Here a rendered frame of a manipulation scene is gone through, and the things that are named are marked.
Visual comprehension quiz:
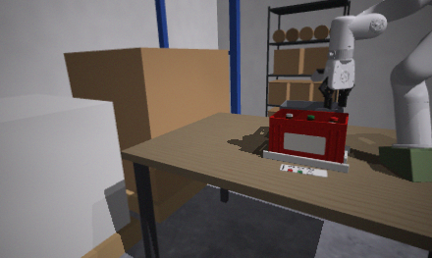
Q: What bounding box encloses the white paper pick list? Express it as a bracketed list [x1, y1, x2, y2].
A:
[280, 165, 327, 178]

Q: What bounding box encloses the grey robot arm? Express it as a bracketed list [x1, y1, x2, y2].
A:
[327, 0, 432, 148]

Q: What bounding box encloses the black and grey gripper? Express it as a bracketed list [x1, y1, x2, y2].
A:
[318, 58, 354, 109]

